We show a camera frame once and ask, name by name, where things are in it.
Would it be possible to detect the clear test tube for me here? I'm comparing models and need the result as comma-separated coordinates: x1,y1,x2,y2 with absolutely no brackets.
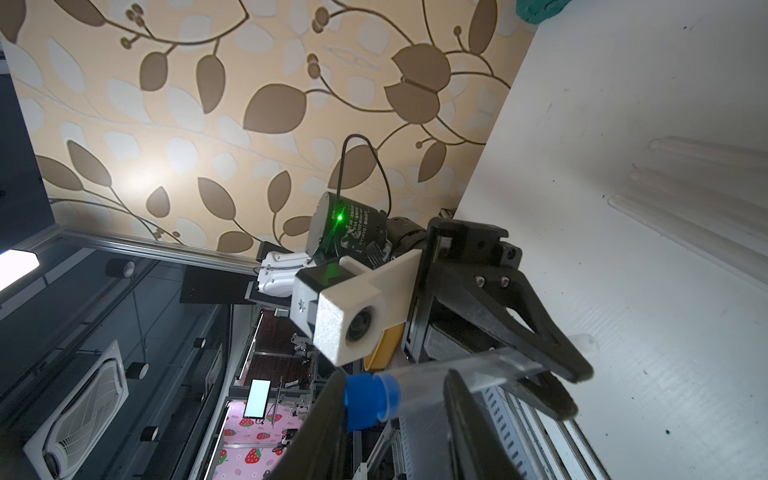
374,346,547,418
608,194,767,290
648,136,767,171

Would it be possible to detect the green plastic tool case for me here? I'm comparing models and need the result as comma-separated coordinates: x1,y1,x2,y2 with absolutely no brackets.
515,0,571,25

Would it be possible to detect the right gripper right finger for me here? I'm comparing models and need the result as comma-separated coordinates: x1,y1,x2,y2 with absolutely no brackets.
443,370,522,480

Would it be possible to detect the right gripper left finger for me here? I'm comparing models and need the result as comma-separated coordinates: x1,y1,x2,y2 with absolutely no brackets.
266,370,347,480

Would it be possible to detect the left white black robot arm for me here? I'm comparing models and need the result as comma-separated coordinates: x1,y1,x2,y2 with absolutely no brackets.
258,192,594,420

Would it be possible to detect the blue stopper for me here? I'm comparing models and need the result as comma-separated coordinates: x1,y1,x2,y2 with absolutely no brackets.
344,373,402,432

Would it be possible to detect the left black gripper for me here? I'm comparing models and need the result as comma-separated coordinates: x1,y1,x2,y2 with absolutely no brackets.
405,217,594,420

